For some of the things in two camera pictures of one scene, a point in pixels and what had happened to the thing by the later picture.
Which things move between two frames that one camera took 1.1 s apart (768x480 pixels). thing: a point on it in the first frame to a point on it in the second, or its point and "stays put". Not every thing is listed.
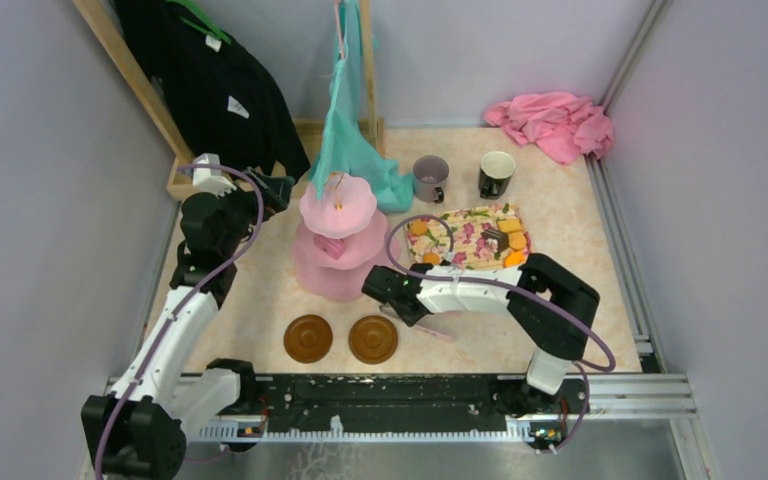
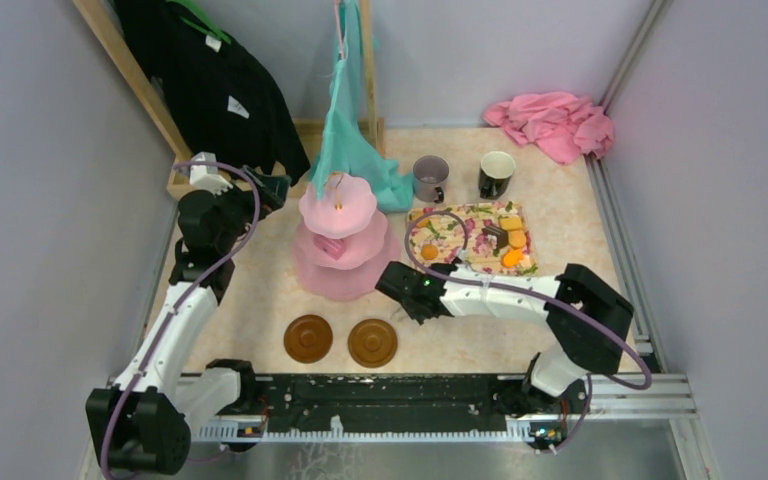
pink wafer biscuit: [334, 247] stays put
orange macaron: [419, 227] to [429, 252]
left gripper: [274, 190] stays put
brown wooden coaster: [373, 339] stays put
